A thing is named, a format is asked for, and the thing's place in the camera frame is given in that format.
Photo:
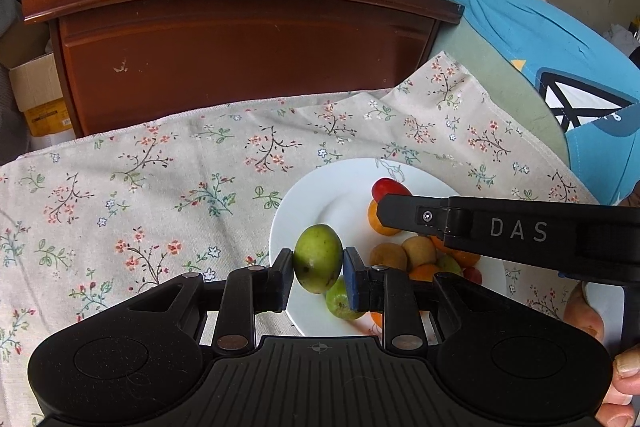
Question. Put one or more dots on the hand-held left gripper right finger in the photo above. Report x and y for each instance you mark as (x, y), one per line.
(352, 282)

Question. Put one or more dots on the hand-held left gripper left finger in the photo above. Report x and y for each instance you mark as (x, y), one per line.
(285, 279)

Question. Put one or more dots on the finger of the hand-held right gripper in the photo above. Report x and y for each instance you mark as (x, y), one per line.
(405, 214)

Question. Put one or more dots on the orange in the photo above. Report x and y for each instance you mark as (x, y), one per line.
(462, 258)
(376, 318)
(425, 272)
(382, 223)

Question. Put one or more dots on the oval green fruit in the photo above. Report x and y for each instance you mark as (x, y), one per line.
(339, 302)

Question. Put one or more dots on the round green fruit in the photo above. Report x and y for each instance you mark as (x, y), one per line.
(318, 258)

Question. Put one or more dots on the small green fruit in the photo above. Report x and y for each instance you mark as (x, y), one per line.
(448, 264)

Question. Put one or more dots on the white floral-print plate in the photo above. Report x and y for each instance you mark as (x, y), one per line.
(330, 197)

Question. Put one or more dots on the person's right hand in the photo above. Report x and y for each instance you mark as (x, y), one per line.
(625, 382)

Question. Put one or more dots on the brown longan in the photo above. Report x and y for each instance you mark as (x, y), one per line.
(419, 251)
(387, 256)

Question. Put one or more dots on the small red cherry tomato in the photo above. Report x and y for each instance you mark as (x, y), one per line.
(472, 274)

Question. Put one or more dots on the pale green sheet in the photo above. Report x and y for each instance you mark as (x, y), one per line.
(500, 77)

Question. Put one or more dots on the blue printed blanket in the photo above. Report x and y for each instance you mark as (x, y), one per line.
(550, 52)

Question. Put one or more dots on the floral tablecloth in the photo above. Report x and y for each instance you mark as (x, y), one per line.
(125, 167)

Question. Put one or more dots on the brown wooden nightstand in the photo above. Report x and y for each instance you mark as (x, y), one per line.
(225, 52)

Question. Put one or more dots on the cardboard box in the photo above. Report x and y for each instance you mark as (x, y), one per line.
(35, 92)

